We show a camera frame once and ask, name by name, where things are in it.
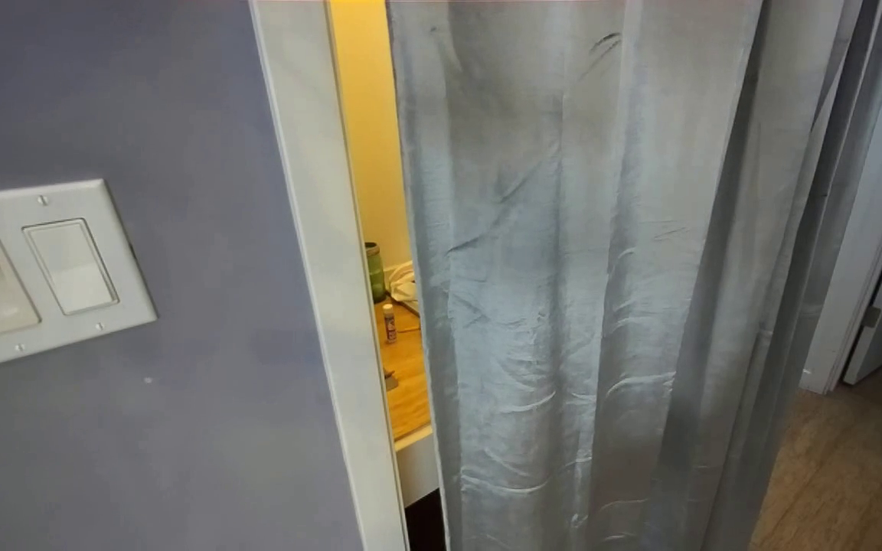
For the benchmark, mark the stack of papers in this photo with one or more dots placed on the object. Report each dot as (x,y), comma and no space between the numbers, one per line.
(403,281)

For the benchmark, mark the white wall switch plate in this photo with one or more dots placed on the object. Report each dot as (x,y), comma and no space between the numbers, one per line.
(64,270)

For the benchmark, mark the small glue stick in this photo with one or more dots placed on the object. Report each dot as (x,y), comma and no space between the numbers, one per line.
(386,312)

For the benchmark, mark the wooden built-in desk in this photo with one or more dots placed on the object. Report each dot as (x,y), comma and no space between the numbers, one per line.
(408,406)

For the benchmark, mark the green bottle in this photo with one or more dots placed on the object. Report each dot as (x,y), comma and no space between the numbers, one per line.
(373,270)

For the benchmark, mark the white closet door frame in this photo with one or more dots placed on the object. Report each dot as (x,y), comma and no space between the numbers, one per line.
(303,102)

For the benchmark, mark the grey closet curtain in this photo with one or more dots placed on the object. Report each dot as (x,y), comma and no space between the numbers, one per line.
(614,213)

